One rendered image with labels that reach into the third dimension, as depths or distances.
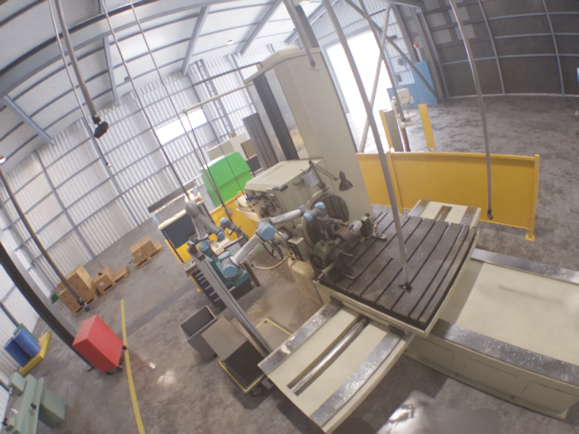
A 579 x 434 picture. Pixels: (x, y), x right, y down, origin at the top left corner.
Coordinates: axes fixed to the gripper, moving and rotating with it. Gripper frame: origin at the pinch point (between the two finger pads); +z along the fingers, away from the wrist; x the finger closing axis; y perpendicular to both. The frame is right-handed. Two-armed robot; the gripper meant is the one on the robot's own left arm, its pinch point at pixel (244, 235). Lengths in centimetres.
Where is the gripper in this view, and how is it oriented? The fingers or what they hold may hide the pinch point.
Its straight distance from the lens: 276.9
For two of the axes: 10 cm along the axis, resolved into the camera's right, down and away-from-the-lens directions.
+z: 7.0, 5.6, 4.4
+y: 5.2, -8.2, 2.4
